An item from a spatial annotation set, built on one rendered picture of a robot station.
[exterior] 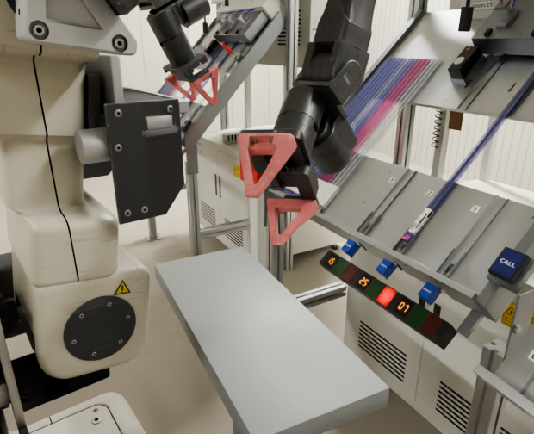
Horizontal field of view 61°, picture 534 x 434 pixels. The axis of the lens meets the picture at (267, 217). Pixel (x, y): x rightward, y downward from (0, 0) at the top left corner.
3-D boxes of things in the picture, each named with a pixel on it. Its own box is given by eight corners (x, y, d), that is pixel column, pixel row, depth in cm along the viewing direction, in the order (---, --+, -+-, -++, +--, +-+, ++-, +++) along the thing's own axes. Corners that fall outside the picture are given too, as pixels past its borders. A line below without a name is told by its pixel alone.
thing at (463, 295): (485, 318, 78) (471, 298, 74) (283, 205, 131) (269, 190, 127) (489, 312, 78) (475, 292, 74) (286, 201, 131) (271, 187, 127)
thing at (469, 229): (485, 305, 76) (478, 296, 75) (281, 196, 130) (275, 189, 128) (549, 218, 78) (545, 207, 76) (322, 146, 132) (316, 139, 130)
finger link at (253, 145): (293, 225, 51) (311, 162, 56) (275, 184, 46) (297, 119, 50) (239, 221, 54) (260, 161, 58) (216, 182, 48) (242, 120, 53)
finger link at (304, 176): (307, 257, 56) (322, 196, 61) (292, 224, 51) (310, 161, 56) (257, 251, 59) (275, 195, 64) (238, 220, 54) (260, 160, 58)
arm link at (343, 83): (311, 55, 66) (353, 53, 59) (348, 111, 73) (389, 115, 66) (262, 117, 64) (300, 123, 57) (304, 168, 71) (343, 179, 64)
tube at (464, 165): (409, 243, 90) (406, 240, 90) (404, 241, 91) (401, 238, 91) (555, 56, 95) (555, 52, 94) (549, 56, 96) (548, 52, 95)
